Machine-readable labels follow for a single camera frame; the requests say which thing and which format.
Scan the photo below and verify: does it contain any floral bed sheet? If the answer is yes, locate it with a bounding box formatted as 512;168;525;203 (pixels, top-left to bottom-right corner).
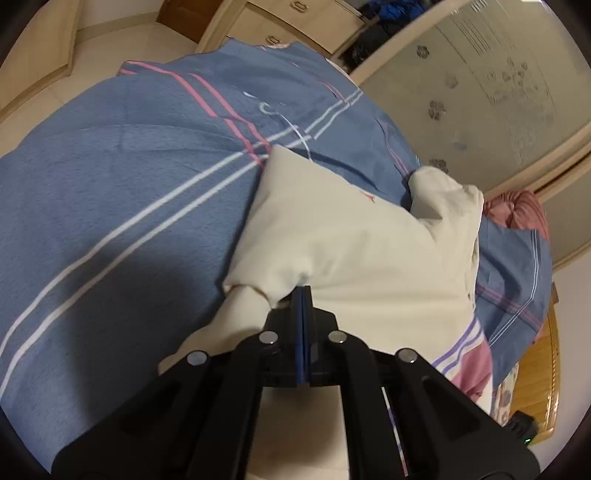
490;364;520;428

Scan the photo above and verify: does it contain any white purple pink striped cloth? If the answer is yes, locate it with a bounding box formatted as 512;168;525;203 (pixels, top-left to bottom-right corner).
431;316;495;414

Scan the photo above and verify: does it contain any frosted glass wardrobe door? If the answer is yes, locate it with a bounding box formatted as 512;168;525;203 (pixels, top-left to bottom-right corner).
346;0;591;273

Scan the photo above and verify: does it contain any light wooden furniture panel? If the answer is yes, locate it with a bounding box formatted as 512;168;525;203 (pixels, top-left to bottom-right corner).
0;0;83;123

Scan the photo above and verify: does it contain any blue striped blanket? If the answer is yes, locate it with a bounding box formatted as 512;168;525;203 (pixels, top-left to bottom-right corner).
0;39;553;474

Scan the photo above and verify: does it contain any pink crumpled cloth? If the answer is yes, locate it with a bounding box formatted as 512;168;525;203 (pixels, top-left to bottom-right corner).
482;190;551;241

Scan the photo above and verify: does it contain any pile of dark clothes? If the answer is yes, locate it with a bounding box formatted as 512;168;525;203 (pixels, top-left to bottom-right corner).
336;0;432;71

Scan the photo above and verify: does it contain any black electronic device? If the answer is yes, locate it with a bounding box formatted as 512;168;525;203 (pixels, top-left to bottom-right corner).
504;410;539;446

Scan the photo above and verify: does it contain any cream garment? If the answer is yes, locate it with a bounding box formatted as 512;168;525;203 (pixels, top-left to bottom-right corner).
158;145;485;480

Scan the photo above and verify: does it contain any light wooden drawer cabinet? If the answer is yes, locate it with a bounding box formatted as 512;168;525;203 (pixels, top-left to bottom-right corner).
196;0;370;57

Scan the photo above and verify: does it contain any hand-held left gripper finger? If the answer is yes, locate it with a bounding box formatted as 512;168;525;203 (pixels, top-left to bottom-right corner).
52;286;305;480
303;286;541;480

